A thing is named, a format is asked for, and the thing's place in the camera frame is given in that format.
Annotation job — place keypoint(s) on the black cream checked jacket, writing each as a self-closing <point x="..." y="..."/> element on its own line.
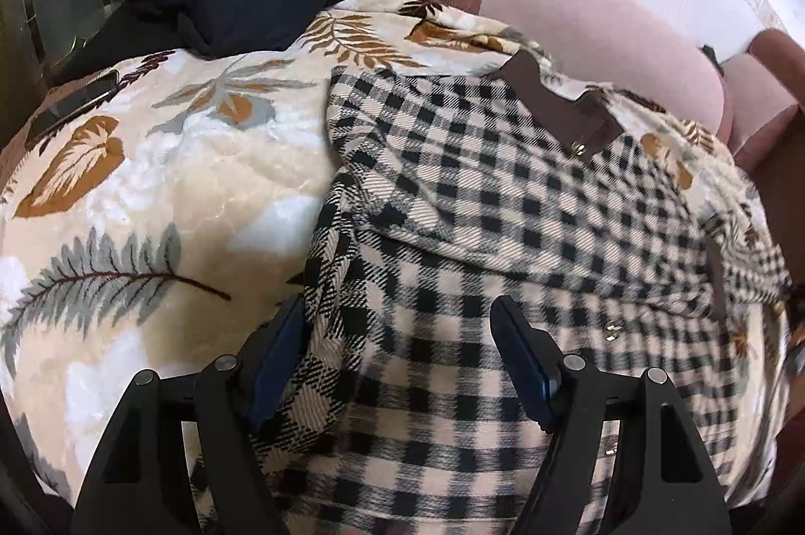
<point x="632" y="240"/>

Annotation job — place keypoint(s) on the cream leaf-print fleece blanket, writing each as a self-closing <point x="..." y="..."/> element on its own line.
<point x="164" y="224"/>

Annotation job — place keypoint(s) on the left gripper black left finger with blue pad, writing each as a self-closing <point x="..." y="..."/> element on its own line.
<point x="170" y="436"/>

